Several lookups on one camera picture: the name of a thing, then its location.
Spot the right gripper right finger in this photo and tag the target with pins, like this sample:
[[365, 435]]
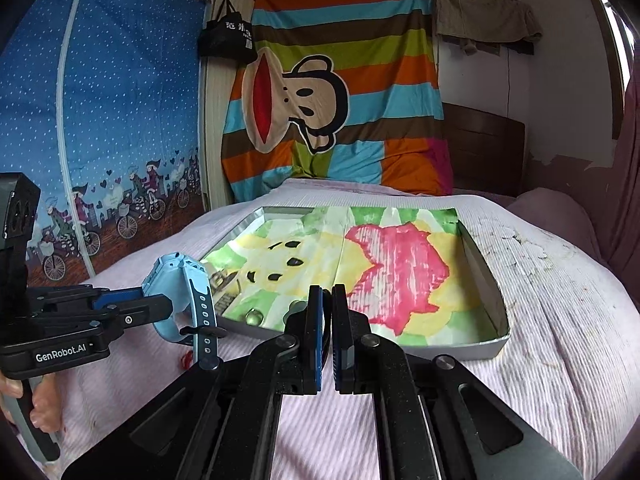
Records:
[[365, 363]]

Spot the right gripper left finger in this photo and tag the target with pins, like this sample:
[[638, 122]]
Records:
[[286, 365]]

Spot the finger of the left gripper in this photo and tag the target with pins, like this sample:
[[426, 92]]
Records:
[[125, 297], [144, 310]]

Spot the blue kids smartwatch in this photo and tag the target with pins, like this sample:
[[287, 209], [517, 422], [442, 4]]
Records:
[[192, 322]]

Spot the left hand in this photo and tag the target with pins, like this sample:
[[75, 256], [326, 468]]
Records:
[[46, 414]]

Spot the beige hair clip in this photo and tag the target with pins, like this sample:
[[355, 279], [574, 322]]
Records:
[[225, 287]]

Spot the grey shallow cardboard box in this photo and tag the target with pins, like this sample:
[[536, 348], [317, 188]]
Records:
[[370, 284]]

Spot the colourful painted paper liner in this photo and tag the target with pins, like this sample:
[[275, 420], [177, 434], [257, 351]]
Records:
[[350, 274]]

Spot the pink striped bed cover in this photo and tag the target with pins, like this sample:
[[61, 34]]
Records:
[[570, 367]]

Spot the blue dotted fabric wardrobe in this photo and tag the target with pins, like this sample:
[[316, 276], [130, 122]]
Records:
[[100, 107]]

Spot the pink pillow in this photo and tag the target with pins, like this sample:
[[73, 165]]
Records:
[[558, 214]]

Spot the dark wooden headboard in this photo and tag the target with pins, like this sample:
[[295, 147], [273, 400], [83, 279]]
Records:
[[487, 151]]

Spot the black hanging tote bag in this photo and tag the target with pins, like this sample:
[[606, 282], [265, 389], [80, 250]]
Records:
[[228, 36]]

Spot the striped monkey cartoon blanket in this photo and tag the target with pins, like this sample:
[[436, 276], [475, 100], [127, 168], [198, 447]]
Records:
[[343, 90]]

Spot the pink window curtain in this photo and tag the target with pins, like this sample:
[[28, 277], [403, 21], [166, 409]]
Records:
[[619, 229]]

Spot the olive hanging garment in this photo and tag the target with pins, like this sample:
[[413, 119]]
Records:
[[488, 25]]

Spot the grey left gripper handle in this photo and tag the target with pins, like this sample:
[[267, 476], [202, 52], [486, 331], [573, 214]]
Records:
[[42, 447]]

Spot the window with frame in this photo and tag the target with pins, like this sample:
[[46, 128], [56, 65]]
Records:
[[621, 39]]

